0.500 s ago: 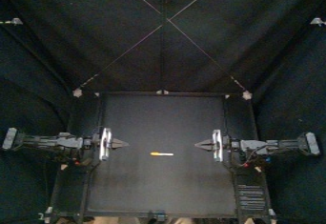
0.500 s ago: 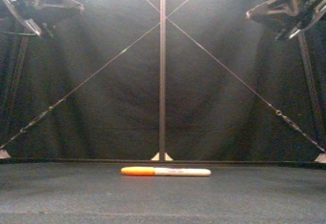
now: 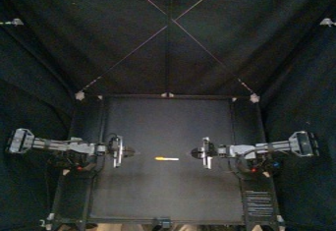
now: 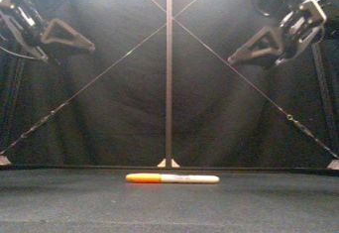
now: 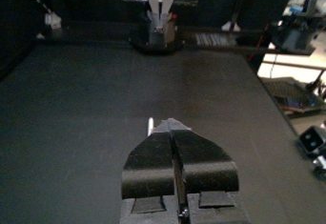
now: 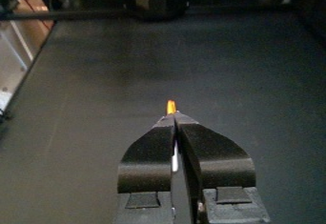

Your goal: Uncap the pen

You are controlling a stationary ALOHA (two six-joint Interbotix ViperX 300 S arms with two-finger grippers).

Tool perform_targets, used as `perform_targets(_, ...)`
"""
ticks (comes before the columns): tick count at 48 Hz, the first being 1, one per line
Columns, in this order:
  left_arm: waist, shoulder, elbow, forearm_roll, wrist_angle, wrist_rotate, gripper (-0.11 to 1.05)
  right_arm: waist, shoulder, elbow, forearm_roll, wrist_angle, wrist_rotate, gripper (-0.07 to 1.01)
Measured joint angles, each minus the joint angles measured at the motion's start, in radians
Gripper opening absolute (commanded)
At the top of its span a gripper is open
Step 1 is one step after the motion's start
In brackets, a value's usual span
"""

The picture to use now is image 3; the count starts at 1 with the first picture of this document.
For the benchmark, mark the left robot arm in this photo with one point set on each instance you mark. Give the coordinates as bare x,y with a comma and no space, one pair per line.
56,144

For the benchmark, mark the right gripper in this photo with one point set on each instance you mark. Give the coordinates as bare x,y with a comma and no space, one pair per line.
206,152

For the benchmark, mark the grey marker pen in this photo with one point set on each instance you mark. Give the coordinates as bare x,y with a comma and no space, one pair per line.
167,158

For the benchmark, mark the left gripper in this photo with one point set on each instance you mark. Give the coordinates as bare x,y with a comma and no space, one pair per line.
118,150

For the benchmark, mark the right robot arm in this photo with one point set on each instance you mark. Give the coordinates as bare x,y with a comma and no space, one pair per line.
271,147

